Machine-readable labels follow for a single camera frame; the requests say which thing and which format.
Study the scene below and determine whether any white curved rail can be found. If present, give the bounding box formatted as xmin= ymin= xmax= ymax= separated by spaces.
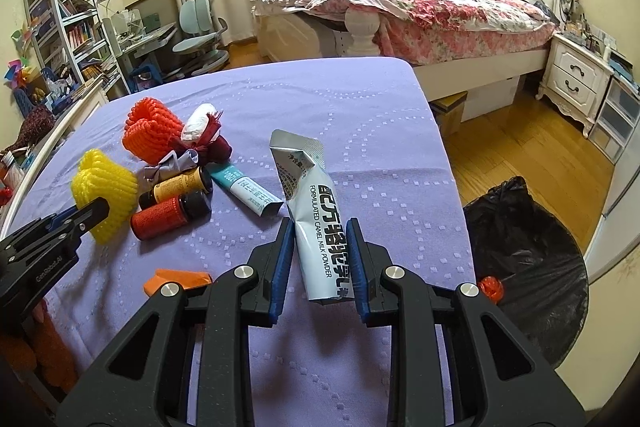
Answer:
xmin=0 ymin=91 xmax=108 ymax=220

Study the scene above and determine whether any floral quilt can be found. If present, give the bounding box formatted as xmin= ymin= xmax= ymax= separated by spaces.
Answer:
xmin=252 ymin=0 xmax=556 ymax=58

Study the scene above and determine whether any dark fluffy bundle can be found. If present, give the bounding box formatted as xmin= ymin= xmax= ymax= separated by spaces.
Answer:
xmin=16 ymin=104 xmax=56 ymax=148

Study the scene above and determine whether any blue plastic crate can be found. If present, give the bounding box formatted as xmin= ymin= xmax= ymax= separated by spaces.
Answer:
xmin=127 ymin=62 xmax=163 ymax=94

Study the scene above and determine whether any brown cardboard box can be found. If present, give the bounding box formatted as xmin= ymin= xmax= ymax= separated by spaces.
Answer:
xmin=430 ymin=91 xmax=469 ymax=138

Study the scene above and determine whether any orange-red foam fruit net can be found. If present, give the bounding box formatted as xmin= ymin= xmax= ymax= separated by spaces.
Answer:
xmin=122 ymin=97 xmax=185 ymax=165

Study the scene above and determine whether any yellow foam fruit net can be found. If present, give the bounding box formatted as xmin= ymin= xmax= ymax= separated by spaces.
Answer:
xmin=70 ymin=149 xmax=138 ymax=244

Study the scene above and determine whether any grey crumpled wrapper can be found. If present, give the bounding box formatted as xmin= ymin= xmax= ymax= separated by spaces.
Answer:
xmin=140 ymin=152 xmax=198 ymax=182

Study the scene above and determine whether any dark red crumpled wrapper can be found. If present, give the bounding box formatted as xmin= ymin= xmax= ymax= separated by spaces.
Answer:
xmin=170 ymin=134 xmax=233 ymax=165

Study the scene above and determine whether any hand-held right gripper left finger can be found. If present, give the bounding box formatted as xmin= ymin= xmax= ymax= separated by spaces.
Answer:
xmin=56 ymin=217 xmax=296 ymax=427

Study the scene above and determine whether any grey study desk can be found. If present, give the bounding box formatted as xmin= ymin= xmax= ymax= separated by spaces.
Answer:
xmin=102 ymin=7 xmax=178 ymax=82

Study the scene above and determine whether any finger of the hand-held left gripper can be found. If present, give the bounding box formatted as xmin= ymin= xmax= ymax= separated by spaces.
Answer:
xmin=0 ymin=197 xmax=110 ymax=269
xmin=0 ymin=211 xmax=78 ymax=253

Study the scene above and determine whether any nightstand clutter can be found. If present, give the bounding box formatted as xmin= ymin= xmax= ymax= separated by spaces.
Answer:
xmin=559 ymin=0 xmax=618 ymax=55

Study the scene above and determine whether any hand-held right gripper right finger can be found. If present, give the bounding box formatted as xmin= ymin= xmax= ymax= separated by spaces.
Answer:
xmin=346 ymin=217 xmax=586 ymax=427

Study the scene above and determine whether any white storage box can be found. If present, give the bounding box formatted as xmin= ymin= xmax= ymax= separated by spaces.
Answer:
xmin=460 ymin=74 xmax=526 ymax=122

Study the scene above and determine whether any silver milk powder sachet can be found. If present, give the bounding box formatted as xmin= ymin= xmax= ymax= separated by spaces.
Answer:
xmin=270 ymin=129 xmax=357 ymax=305

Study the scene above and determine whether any red label brown bottle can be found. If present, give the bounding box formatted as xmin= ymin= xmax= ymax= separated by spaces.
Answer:
xmin=131 ymin=192 xmax=213 ymax=242

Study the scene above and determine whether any orange cloth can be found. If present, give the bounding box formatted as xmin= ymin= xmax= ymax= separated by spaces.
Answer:
xmin=0 ymin=299 xmax=77 ymax=390

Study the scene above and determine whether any small red foam net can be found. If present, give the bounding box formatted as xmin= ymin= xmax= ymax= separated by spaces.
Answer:
xmin=477 ymin=276 xmax=505 ymax=304

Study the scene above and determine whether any orange wrapper piece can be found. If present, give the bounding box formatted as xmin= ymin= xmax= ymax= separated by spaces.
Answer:
xmin=143 ymin=268 xmax=211 ymax=297

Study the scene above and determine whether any colourful pinwheel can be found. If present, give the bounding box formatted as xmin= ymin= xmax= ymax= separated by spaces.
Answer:
xmin=4 ymin=61 xmax=27 ymax=88

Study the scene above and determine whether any teal and white sachet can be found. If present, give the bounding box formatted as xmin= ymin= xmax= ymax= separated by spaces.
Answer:
xmin=209 ymin=164 xmax=285 ymax=217

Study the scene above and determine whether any white nightstand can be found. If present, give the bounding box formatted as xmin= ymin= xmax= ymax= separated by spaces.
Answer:
xmin=536 ymin=32 xmax=613 ymax=138

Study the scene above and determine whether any white crumpled wrapper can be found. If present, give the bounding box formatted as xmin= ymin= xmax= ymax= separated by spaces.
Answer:
xmin=181 ymin=103 xmax=223 ymax=142

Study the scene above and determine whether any light blue desk chair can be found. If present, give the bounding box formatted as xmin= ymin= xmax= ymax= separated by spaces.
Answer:
xmin=172 ymin=0 xmax=231 ymax=70

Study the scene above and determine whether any white wardrobe door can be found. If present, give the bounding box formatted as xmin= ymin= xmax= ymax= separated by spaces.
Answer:
xmin=585 ymin=142 xmax=640 ymax=280

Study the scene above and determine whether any black trash bag bin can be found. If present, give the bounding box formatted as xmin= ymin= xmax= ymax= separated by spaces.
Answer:
xmin=462 ymin=177 xmax=590 ymax=365

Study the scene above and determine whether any white bookshelf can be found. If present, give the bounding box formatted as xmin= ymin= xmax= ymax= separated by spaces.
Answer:
xmin=20 ymin=0 xmax=126 ymax=100

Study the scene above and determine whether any purple tablecloth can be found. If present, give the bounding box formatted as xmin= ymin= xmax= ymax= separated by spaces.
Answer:
xmin=0 ymin=57 xmax=476 ymax=427

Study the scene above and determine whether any plastic drawer unit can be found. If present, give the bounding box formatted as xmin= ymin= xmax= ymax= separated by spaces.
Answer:
xmin=589 ymin=77 xmax=640 ymax=162

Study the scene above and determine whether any yellow label brown bottle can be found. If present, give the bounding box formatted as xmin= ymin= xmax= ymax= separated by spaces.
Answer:
xmin=139 ymin=166 xmax=214 ymax=209

